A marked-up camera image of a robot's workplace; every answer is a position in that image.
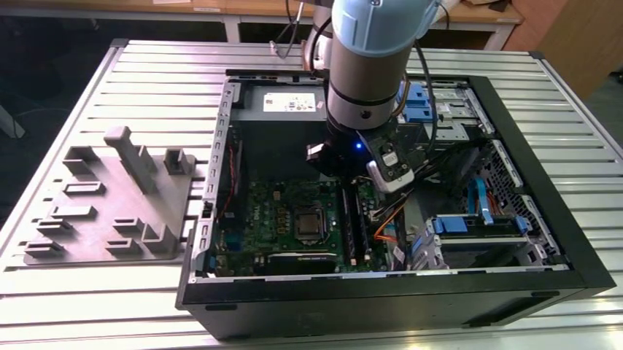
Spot silver CPU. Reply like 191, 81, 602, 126
295, 213, 323, 236

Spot grey metal drive cage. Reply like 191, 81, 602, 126
394, 78, 492, 163

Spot CPU socket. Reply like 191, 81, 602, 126
290, 203, 330, 244

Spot grey metal disk bay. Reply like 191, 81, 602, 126
423, 213, 560, 271

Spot hard disk in blue carrier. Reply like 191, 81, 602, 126
427, 214, 530, 240

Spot wooden desk white frame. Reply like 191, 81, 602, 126
0, 0, 527, 52

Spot red black twisted wire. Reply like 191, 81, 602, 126
217, 145, 243, 219

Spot blue drive carrier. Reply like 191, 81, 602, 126
396, 82, 438, 124

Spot black cable bundle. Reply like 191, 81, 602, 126
370, 145, 488, 219

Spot brown wooden cabinet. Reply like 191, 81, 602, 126
500, 0, 623, 99

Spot black PC case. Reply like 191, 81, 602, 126
173, 67, 618, 342

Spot black graphics card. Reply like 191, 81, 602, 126
264, 251, 338, 275

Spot black case fan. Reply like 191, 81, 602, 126
225, 120, 248, 223

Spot black cable with plug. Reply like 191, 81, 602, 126
267, 0, 318, 61

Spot grey power supply unit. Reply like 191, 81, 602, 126
240, 84, 328, 182

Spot green motherboard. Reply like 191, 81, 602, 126
213, 176, 391, 274

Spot grey parts rack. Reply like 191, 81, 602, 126
21, 125, 199, 265

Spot orange wires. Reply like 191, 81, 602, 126
372, 213, 408, 242

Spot blue data cable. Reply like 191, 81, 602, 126
467, 178, 495, 224

